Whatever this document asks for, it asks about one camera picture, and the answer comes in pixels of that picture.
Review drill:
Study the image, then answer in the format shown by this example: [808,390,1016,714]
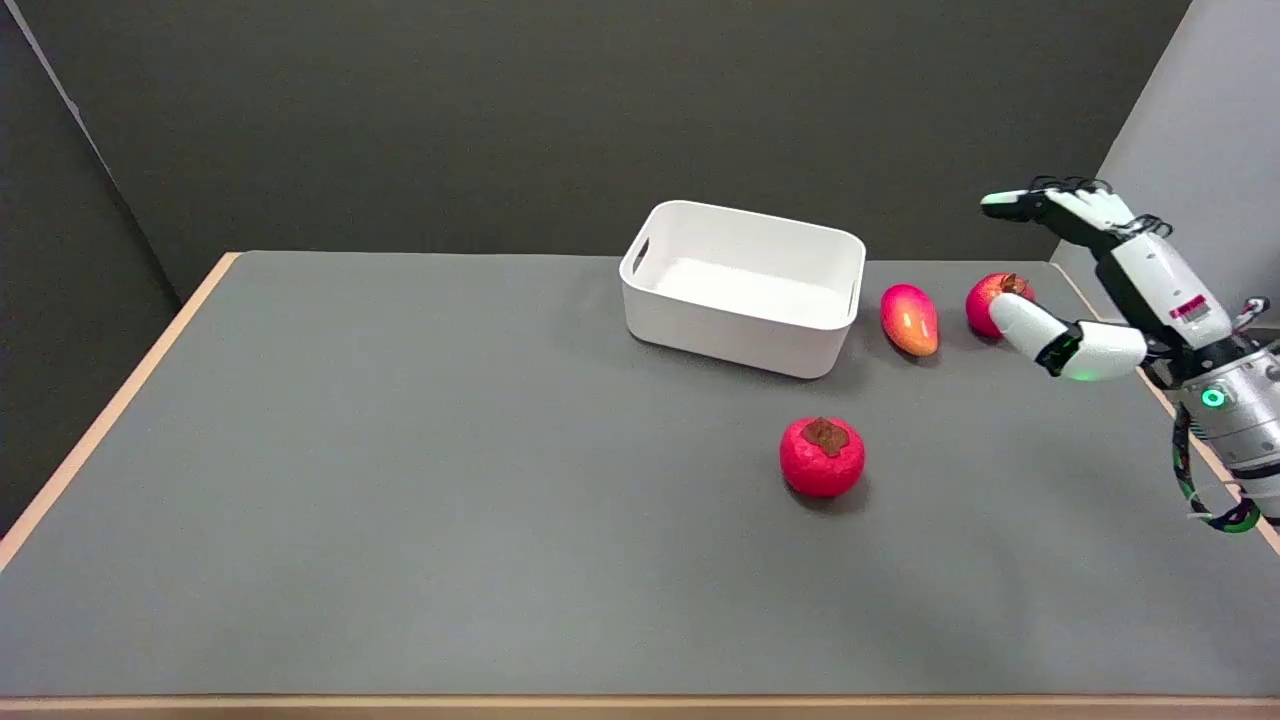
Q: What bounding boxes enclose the red pomegranate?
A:
[965,272,1037,339]
[779,417,867,499]

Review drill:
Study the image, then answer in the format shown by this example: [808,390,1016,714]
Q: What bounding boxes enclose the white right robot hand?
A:
[980,177,1242,383]

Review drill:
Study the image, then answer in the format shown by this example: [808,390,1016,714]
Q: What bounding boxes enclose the grey table mat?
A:
[0,250,1280,698]

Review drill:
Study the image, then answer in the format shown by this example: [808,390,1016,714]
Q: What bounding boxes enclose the red orange mango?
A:
[880,284,941,358]

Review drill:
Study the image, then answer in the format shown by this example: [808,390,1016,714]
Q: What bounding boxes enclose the white plastic bin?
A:
[619,200,867,380]

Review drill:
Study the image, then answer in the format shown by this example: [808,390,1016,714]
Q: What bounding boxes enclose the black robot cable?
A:
[1172,400,1263,534]

